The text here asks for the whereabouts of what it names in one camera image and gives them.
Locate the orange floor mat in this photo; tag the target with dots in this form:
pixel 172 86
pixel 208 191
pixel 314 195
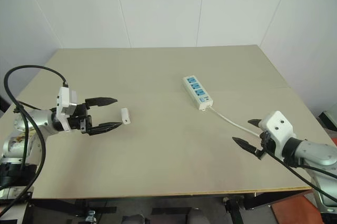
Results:
pixel 292 205

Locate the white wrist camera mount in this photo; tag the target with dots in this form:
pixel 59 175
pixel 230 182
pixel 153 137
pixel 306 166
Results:
pixel 276 124
pixel 63 100

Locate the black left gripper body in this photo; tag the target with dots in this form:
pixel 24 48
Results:
pixel 78 123

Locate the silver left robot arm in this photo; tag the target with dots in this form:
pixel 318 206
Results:
pixel 39 118

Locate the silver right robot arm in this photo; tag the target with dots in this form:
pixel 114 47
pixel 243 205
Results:
pixel 310 150

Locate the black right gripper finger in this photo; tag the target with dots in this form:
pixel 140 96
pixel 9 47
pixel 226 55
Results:
pixel 255 122
pixel 245 144

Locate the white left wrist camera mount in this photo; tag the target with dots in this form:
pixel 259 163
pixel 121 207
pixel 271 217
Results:
pixel 63 100

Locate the white power strip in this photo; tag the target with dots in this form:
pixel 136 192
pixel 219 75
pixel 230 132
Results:
pixel 197 94

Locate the black table frame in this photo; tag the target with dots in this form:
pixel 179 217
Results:
pixel 184 199

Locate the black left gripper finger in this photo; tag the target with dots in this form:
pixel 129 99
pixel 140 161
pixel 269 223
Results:
pixel 105 127
pixel 101 101

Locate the white plug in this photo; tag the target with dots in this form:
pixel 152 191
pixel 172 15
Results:
pixel 125 115

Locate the black box with grey top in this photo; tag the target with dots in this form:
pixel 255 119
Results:
pixel 328 120

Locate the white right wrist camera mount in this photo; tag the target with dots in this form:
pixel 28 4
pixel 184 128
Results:
pixel 276 124

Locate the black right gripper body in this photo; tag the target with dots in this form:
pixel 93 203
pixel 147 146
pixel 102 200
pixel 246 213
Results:
pixel 264 141

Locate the silver metal clamp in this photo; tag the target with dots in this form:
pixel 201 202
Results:
pixel 90 216

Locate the dark rounded shape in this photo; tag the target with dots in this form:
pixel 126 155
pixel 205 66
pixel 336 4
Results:
pixel 194 216

